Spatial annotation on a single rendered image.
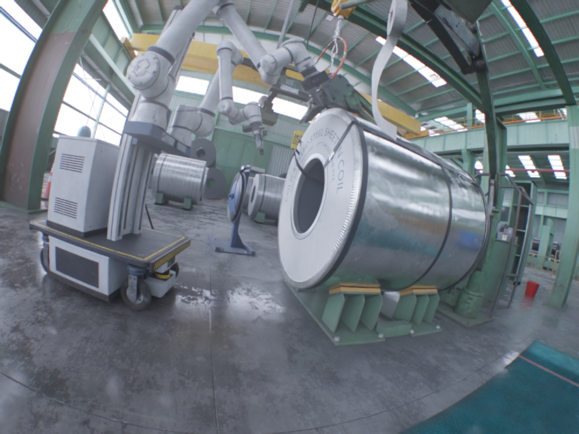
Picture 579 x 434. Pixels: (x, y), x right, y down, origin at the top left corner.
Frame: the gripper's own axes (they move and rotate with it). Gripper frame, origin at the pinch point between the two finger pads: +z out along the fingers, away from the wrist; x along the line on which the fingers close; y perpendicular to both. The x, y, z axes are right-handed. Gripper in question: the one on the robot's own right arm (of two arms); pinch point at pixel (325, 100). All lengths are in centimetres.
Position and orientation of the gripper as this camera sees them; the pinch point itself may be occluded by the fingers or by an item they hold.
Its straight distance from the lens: 122.3
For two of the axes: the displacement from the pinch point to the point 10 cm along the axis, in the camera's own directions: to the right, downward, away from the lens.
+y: 0.4, 4.9, -8.7
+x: 8.7, -4.5, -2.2
